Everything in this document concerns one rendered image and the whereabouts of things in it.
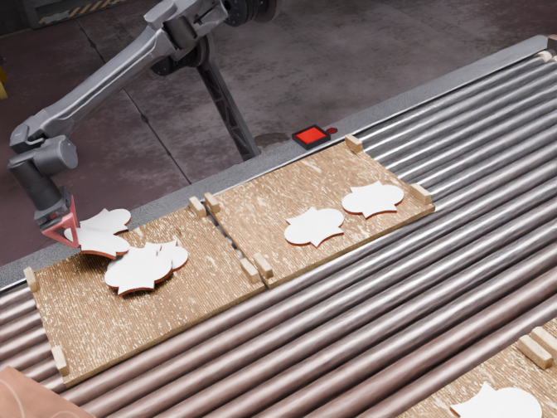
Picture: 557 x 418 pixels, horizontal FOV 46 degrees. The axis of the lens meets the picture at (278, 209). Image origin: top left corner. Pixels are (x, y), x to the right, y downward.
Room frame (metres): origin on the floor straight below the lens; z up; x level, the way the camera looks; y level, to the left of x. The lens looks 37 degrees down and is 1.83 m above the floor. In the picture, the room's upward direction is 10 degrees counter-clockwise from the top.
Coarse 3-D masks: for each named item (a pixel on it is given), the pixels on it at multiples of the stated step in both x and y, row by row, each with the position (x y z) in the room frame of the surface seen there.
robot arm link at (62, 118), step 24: (168, 0) 1.34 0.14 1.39; (144, 48) 1.28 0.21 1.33; (168, 48) 1.30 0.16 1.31; (192, 48) 1.33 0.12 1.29; (96, 72) 1.27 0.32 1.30; (120, 72) 1.25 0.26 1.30; (72, 96) 1.23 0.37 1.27; (96, 96) 1.23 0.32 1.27; (48, 120) 1.19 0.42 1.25; (72, 120) 1.20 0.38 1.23
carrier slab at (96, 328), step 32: (160, 224) 1.21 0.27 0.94; (192, 224) 1.19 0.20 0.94; (96, 256) 1.13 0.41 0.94; (192, 256) 1.08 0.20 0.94; (224, 256) 1.06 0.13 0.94; (64, 288) 1.05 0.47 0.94; (96, 288) 1.03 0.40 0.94; (160, 288) 1.00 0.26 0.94; (192, 288) 0.98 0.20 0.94; (224, 288) 0.96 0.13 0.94; (256, 288) 0.95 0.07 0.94; (64, 320) 0.95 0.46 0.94; (96, 320) 0.94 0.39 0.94; (128, 320) 0.92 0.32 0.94; (160, 320) 0.90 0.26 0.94; (192, 320) 0.89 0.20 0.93; (64, 352) 0.87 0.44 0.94; (96, 352) 0.85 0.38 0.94; (128, 352) 0.84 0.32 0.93
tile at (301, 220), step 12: (300, 216) 1.13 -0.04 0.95; (312, 216) 1.12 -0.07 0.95; (324, 216) 1.12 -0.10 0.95; (336, 216) 1.11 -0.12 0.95; (288, 228) 1.10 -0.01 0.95; (300, 228) 1.09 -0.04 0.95; (312, 228) 1.08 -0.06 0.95; (324, 228) 1.08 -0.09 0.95; (336, 228) 1.07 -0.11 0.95; (288, 240) 1.06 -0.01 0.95; (300, 240) 1.05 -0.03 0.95; (312, 240) 1.05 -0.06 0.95; (324, 240) 1.05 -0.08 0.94
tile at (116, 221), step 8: (104, 208) 1.33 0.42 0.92; (96, 216) 1.30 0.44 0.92; (104, 216) 1.30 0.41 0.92; (112, 216) 1.29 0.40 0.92; (120, 216) 1.28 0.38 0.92; (128, 216) 1.28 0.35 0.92; (88, 224) 1.28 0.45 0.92; (96, 224) 1.27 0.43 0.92; (104, 224) 1.27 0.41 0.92; (112, 224) 1.26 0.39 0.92; (120, 224) 1.25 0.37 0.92; (120, 232) 1.23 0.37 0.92
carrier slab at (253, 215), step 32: (320, 160) 1.35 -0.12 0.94; (352, 160) 1.33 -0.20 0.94; (224, 192) 1.29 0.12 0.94; (256, 192) 1.27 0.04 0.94; (288, 192) 1.24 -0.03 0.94; (320, 192) 1.22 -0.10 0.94; (224, 224) 1.17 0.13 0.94; (256, 224) 1.15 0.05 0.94; (352, 224) 1.09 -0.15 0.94; (384, 224) 1.07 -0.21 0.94; (288, 256) 1.02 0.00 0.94; (320, 256) 1.00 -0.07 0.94
